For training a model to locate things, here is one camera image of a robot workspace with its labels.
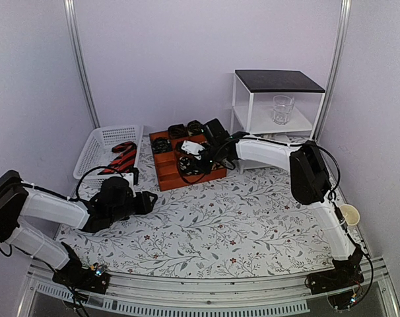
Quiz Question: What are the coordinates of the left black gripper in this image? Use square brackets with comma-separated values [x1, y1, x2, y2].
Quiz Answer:
[108, 190, 158, 224]

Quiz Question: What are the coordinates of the black white floral tie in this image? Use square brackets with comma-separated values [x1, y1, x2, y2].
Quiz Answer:
[178, 156, 204, 177]

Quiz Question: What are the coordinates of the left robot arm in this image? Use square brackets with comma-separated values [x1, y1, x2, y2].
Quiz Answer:
[0, 170, 158, 287]

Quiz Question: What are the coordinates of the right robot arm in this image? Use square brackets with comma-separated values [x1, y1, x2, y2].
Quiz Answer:
[182, 119, 363, 288]

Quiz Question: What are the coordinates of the red wooden compartment tray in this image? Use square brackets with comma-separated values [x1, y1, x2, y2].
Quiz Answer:
[149, 131, 227, 192]

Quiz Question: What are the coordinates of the rolled dark olive tie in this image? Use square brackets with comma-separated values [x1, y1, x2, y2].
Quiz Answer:
[187, 120, 203, 136]

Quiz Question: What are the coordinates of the rolled dark brown tie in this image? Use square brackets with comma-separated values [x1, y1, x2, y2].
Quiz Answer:
[168, 123, 189, 139]

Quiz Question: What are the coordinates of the red black striped tie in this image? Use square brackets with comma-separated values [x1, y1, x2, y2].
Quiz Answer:
[98, 141, 137, 175]

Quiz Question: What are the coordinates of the rolled black patterned tie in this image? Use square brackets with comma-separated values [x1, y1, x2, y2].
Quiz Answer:
[151, 137, 173, 155]

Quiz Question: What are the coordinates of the white plastic basket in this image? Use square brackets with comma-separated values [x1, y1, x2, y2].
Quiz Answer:
[73, 125, 144, 190]

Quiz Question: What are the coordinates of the floral table mat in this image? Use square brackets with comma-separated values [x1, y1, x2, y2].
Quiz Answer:
[53, 135, 364, 279]

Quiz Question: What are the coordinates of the clear drinking glass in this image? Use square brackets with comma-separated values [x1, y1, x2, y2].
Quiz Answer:
[272, 95, 295, 125]

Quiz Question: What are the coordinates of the white shelf black top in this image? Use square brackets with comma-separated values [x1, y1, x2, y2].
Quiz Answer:
[228, 68, 326, 175]

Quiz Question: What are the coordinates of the cream ceramic mug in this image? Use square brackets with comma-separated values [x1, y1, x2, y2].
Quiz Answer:
[339, 204, 360, 227]

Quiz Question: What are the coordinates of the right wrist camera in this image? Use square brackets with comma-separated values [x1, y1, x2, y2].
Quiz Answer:
[181, 140, 205, 156]

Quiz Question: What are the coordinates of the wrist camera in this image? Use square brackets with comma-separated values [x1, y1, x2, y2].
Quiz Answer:
[122, 166, 139, 187]
[181, 140, 205, 156]

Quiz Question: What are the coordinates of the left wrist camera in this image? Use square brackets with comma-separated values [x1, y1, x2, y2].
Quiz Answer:
[122, 166, 139, 187]

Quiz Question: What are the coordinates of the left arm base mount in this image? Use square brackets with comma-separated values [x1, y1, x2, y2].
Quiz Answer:
[52, 242, 110, 295]

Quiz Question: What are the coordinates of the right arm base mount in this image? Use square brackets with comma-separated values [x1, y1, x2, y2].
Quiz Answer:
[304, 260, 364, 311]

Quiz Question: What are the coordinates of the right metal frame post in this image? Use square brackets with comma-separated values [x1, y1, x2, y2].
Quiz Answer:
[311, 0, 352, 141]

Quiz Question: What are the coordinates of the metal frame post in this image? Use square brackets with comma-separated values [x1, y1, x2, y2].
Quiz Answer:
[311, 0, 352, 141]
[63, 0, 100, 129]

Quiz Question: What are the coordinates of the left metal frame post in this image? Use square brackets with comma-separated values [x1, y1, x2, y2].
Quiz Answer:
[63, 0, 100, 129]

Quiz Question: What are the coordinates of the front metal rail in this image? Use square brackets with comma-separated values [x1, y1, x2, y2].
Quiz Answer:
[18, 257, 400, 316]

